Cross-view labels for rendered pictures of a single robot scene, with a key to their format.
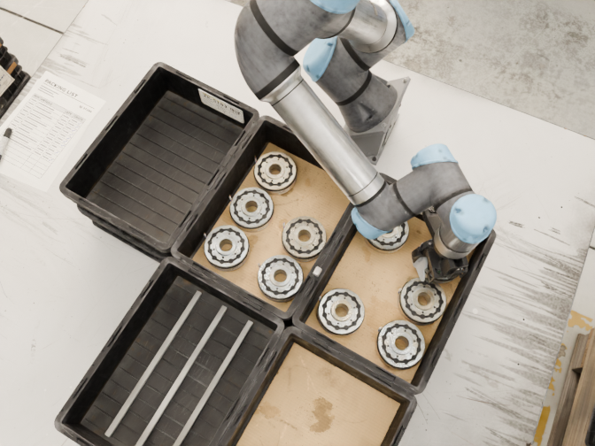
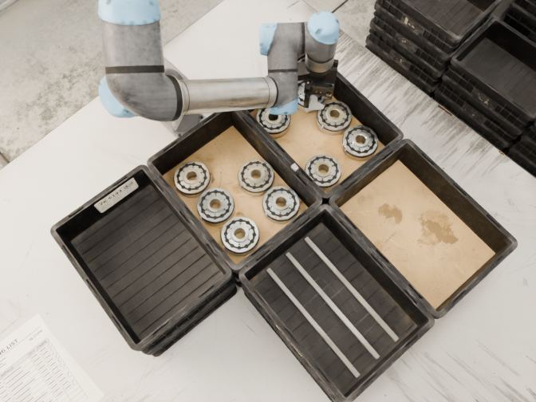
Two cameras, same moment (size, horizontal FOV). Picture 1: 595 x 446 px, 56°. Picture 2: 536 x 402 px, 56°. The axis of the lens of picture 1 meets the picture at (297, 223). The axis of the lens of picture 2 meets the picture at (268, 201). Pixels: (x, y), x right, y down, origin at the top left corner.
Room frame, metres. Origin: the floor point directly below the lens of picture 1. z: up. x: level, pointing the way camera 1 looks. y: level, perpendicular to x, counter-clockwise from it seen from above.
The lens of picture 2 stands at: (0.16, 0.51, 2.15)
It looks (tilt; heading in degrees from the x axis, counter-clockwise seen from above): 68 degrees down; 293
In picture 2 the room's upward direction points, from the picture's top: 2 degrees counter-clockwise
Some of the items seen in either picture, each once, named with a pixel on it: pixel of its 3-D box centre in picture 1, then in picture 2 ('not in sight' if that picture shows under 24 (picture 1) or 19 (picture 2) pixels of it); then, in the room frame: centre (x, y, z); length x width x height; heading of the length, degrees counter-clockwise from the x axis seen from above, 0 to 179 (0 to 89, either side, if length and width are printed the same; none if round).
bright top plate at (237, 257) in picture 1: (226, 246); (239, 234); (0.39, 0.16, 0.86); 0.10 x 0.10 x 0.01
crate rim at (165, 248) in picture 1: (162, 151); (140, 252); (0.60, 0.31, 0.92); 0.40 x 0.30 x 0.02; 151
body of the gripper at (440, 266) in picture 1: (445, 254); (320, 76); (0.34, -0.30, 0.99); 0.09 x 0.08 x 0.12; 11
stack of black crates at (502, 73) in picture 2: not in sight; (496, 90); (-0.28, -0.98, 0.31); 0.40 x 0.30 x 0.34; 156
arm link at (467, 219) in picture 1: (467, 222); (321, 37); (0.35, -0.30, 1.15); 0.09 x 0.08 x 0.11; 23
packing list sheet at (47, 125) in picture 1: (42, 128); (34, 382); (0.78, 0.71, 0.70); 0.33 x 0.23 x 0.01; 156
